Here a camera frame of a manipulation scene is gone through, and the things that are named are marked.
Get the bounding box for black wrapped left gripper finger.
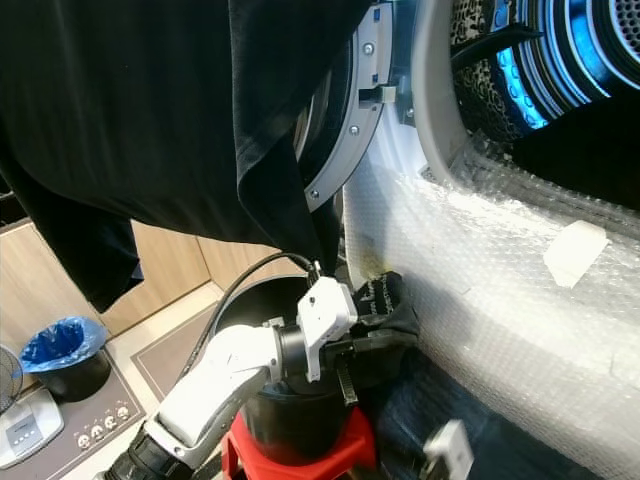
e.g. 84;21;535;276
350;270;422;341
344;334;420;362

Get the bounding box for black t-shirt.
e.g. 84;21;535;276
0;0;377;314

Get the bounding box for white front-load washing machine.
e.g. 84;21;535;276
335;0;640;480

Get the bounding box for dark blue denim garment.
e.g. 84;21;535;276
360;345;603;480

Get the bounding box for black plastic laundry bucket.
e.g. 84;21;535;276
215;275;373;467

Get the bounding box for red plastic stool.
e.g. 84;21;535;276
222;405;380;480

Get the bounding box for clear bubble wrap sheet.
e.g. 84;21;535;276
342;135;640;480

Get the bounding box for plain grey floor mat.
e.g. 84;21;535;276
130;305;233;389

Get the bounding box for white paper label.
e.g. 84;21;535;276
542;219;610;290

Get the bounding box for light wooden cabinet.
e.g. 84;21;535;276
0;220;267;348

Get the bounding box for grey round washer door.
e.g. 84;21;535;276
298;0;398;214

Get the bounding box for grey floor mat with knobs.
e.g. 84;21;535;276
15;355;152;480

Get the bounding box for black bin with blue bag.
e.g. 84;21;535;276
18;315;114;403

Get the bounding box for black cloth strip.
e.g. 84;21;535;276
450;24;543;73

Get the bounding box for blue lit steel washer drum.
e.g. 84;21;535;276
450;0;640;133

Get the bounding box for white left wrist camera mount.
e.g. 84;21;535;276
295;275;362;384

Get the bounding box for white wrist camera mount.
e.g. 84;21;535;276
295;275;362;384
422;420;475;480

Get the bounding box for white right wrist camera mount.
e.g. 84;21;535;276
422;420;475;480

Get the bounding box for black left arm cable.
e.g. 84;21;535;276
193;250;322;373

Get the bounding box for wire mesh fan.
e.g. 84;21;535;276
0;345;27;413

